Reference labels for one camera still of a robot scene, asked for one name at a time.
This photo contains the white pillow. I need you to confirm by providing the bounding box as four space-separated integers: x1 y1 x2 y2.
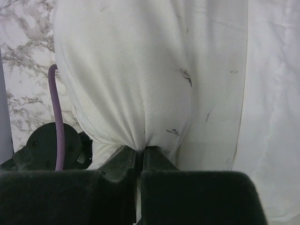
53 0 248 170

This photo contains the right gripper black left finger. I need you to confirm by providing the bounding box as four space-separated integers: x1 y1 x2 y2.
0 147 136 225

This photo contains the white pillowcase blue trim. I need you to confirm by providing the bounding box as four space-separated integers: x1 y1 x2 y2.
232 0 300 225

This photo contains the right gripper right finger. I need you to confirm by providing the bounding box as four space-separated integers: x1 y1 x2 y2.
140 147 267 225

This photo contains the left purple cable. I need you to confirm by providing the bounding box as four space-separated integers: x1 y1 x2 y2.
48 64 65 171

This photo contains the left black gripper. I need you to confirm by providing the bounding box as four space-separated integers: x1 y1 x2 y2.
0 122 92 171

